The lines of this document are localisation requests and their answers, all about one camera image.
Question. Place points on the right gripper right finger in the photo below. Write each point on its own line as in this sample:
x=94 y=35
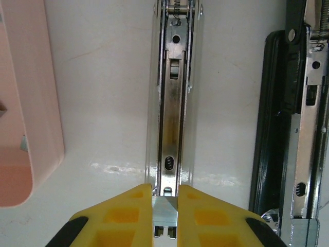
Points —
x=210 y=218

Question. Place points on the black stapler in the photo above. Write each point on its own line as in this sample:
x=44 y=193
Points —
x=272 y=128

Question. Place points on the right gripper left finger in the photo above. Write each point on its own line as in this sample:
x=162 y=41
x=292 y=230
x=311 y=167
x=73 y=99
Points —
x=120 y=218

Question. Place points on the pink plastic tray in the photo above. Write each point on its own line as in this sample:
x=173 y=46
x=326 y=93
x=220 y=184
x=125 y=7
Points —
x=38 y=103

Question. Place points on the white stapler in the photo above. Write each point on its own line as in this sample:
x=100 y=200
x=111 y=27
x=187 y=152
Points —
x=173 y=115

